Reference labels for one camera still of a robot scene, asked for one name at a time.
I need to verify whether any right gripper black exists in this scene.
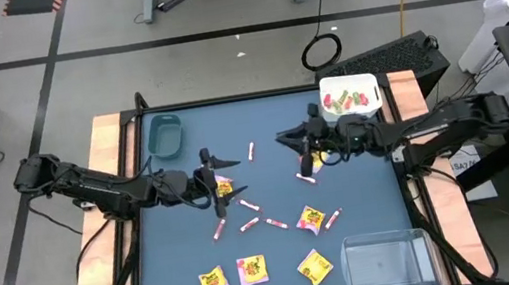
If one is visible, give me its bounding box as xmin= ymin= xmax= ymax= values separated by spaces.
xmin=271 ymin=91 xmax=391 ymax=183

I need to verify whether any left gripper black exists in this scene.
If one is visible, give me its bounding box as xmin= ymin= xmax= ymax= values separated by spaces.
xmin=147 ymin=141 xmax=253 ymax=229

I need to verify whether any yellow Sour Patch candy packet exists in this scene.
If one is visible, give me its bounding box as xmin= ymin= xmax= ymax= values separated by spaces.
xmin=297 ymin=148 xmax=334 ymax=178
xmin=212 ymin=172 xmax=237 ymax=200
xmin=293 ymin=245 xmax=337 ymax=285
xmin=197 ymin=264 xmax=232 ymax=285
xmin=293 ymin=202 xmax=330 ymax=239
xmin=235 ymin=253 xmax=272 ymax=285

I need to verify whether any red white Smarties candy roll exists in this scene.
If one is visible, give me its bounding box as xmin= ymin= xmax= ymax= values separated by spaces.
xmin=244 ymin=140 xmax=258 ymax=163
xmin=208 ymin=216 xmax=231 ymax=243
xmin=264 ymin=214 xmax=292 ymax=234
xmin=294 ymin=169 xmax=318 ymax=189
xmin=237 ymin=195 xmax=263 ymax=215
xmin=320 ymin=206 xmax=347 ymax=232
xmin=238 ymin=216 xmax=262 ymax=234

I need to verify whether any teal plastic bin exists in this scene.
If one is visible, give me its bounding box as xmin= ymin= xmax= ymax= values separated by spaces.
xmin=143 ymin=111 xmax=188 ymax=162

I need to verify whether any white plastic bin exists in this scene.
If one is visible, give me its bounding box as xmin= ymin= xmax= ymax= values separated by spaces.
xmin=317 ymin=68 xmax=386 ymax=126

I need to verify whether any black perforated computer case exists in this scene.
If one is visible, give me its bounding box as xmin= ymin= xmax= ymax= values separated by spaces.
xmin=309 ymin=26 xmax=455 ymax=113

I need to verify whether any light wooden table side board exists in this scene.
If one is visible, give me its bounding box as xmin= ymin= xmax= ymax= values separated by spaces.
xmin=40 ymin=110 xmax=160 ymax=285
xmin=378 ymin=61 xmax=496 ymax=285

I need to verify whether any clear plastic bin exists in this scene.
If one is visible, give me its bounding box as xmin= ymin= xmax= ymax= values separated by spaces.
xmin=337 ymin=223 xmax=445 ymax=285

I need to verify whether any white paper sheet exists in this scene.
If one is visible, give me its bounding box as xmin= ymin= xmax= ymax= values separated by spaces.
xmin=447 ymin=142 xmax=499 ymax=205

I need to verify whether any black power strip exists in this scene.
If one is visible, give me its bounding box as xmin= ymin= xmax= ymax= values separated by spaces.
xmin=155 ymin=0 xmax=195 ymax=14

